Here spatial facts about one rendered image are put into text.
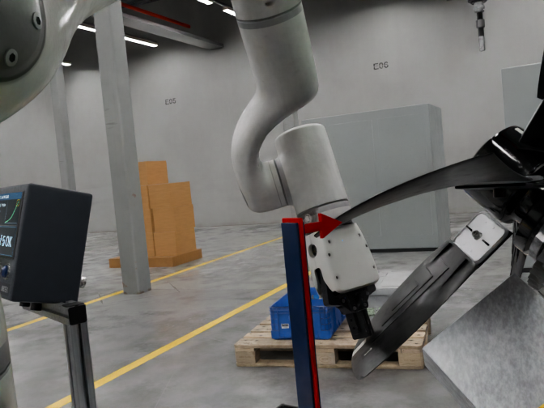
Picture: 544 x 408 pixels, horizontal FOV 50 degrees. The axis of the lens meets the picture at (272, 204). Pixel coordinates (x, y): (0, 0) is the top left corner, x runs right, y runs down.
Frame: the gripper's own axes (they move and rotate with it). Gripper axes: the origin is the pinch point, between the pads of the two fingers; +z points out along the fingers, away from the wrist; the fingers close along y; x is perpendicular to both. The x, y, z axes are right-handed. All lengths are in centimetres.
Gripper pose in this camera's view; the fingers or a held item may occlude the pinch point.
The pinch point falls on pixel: (359, 324)
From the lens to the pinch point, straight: 91.3
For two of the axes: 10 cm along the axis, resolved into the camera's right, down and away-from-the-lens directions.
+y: 7.6, -1.2, 6.4
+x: -5.9, 3.1, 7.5
